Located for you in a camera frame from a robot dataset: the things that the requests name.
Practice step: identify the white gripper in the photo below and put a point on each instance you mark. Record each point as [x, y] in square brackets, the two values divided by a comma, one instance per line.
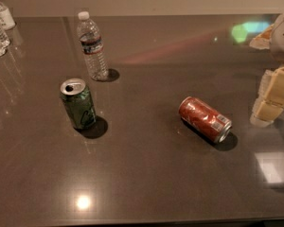
[283, 40]

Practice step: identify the red coke can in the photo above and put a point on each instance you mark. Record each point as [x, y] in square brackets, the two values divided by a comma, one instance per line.
[205, 119]

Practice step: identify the green soda can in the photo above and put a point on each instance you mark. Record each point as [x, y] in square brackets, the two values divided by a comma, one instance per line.
[78, 103]

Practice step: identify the clear plastic water bottle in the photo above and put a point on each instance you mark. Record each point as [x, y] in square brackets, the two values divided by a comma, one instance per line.
[92, 47]

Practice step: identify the white labelled bottle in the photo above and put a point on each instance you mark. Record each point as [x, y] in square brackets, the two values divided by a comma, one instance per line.
[6, 19]

